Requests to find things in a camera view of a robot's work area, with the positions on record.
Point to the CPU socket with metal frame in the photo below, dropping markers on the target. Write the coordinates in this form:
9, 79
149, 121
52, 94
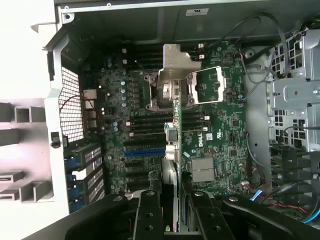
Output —
207, 85

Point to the grey metal disk bay cage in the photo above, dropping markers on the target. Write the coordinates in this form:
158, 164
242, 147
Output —
295, 95

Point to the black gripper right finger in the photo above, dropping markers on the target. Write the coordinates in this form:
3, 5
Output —
210, 222

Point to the blue expansion slot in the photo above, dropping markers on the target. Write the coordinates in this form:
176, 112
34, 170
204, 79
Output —
142, 153

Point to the white mesh fan grille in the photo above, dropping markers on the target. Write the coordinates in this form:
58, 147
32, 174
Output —
71, 110

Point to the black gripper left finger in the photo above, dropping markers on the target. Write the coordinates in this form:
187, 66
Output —
147, 220

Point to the grey open PC case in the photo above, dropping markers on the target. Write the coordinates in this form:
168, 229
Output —
53, 105

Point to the white label sticker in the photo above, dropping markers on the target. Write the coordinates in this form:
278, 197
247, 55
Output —
197, 12

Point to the green Dell motherboard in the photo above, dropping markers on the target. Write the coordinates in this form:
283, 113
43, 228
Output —
225, 130

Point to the silver chipset heatsink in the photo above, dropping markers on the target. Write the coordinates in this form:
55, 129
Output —
203, 170

